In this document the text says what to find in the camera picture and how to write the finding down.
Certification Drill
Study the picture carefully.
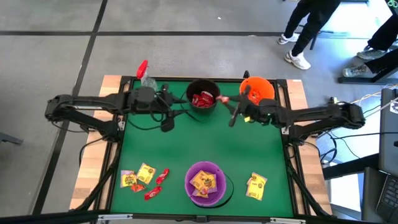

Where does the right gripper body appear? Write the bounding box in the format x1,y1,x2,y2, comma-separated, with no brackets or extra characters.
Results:
229,84,280,128

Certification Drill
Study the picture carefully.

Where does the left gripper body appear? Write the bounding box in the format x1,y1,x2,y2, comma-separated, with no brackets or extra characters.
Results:
154,83,175,133

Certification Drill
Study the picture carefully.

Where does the orange pumpkin bucket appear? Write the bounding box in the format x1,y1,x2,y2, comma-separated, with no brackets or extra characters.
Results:
239,77,276,106

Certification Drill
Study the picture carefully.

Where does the black plastic bucket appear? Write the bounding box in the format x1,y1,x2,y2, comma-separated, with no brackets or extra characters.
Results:
180,78,221,124

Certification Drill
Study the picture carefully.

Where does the clear spray bottle red trigger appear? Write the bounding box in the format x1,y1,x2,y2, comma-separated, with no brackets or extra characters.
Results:
136,60,159,91

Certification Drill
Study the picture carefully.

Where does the purple plastic bucket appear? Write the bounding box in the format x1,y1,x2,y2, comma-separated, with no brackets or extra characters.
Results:
184,161,234,209

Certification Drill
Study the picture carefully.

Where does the black desk foot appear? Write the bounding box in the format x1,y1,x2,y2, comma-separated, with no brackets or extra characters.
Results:
338,67,398,85

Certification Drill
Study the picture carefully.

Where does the person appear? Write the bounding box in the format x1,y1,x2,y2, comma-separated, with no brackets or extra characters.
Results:
277,0,343,71
342,14,398,78

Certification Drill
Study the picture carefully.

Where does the black support beam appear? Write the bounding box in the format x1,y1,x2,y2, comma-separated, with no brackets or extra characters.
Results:
323,154,382,180

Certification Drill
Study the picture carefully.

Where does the grey computer case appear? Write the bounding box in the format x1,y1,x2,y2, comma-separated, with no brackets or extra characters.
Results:
379,88,398,177

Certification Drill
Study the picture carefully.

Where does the grey laptop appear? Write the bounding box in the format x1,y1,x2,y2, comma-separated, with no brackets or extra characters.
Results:
362,167,398,224

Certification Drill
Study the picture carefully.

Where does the dark furniture leg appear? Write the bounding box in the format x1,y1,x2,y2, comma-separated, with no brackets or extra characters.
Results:
0,132,24,146

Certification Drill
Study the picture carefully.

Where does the black aluminium table frame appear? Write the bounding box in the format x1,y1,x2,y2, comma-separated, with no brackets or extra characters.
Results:
96,75,312,222

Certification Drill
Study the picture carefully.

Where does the black cable bundle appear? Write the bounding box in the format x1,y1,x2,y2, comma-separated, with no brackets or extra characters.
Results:
74,142,121,212
285,142,331,217

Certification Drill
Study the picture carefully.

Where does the white floor cable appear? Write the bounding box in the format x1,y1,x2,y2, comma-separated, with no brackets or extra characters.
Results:
338,83,398,106

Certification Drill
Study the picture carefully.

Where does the silver metal bracket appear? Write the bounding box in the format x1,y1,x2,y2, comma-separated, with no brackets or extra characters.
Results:
269,217,307,224
98,213,134,222

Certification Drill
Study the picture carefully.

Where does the black power cable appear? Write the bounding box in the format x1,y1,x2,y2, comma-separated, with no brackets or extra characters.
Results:
331,132,398,140

